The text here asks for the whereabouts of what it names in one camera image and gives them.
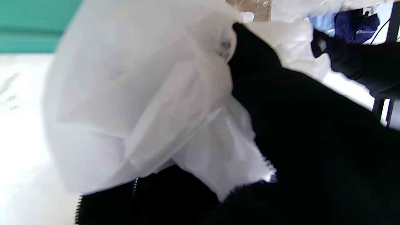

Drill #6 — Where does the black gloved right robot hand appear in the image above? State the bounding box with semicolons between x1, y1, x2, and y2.
75;22;400;225

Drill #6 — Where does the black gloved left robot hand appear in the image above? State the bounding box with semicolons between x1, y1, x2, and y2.
311;30;400;100

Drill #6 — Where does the translucent white disposable glove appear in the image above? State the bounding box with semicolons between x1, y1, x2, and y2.
42;0;260;195
173;12;332;202

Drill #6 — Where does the teal plastic basket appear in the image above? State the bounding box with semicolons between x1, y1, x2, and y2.
0;0;84;54

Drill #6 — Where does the dark blue cloth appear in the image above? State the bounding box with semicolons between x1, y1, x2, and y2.
334;9;380;45

